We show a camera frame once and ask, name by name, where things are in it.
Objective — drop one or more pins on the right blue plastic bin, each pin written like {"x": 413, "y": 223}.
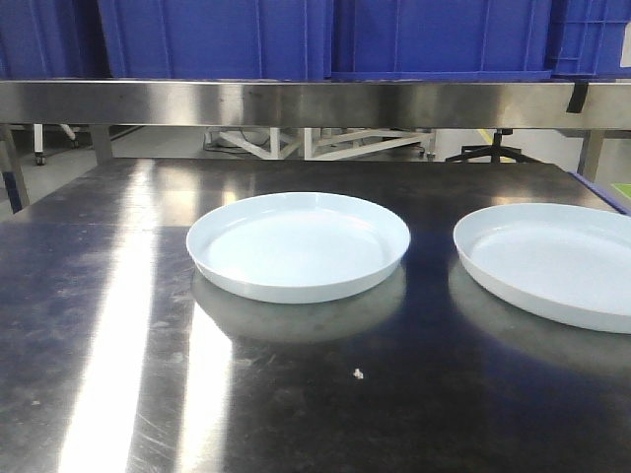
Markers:
{"x": 440, "y": 40}

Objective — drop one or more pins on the light blue plate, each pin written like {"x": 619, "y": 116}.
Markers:
{"x": 565, "y": 263}
{"x": 298, "y": 247}

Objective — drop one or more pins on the far right blue crate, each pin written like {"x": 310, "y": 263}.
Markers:
{"x": 589, "y": 39}

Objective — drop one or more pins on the blue plastic bin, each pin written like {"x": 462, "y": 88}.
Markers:
{"x": 440, "y": 40}
{"x": 52, "y": 39}
{"x": 216, "y": 40}

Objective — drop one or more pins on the white metal frame cart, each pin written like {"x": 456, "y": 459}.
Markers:
{"x": 316, "y": 144}

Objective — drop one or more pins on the steel shelf leg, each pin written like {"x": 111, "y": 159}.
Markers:
{"x": 590, "y": 153}
{"x": 101, "y": 143}

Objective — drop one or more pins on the stainless steel shelf rail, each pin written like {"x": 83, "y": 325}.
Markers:
{"x": 303, "y": 105}

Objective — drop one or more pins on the right steel shelf leg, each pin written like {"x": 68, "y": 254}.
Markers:
{"x": 590, "y": 153}

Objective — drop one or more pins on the middle blue plastic bin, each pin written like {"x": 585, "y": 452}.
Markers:
{"x": 216, "y": 40}

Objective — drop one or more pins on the left steel shelf leg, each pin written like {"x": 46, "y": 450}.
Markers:
{"x": 101, "y": 143}

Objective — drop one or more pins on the left blue plastic bin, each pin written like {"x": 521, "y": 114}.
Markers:
{"x": 52, "y": 39}

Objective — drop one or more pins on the white caster cart leg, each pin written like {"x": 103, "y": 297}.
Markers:
{"x": 38, "y": 130}

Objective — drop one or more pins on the black tape strip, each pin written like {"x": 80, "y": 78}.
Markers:
{"x": 578, "y": 97}

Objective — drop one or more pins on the black office chair base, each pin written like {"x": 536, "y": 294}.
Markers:
{"x": 495, "y": 150}

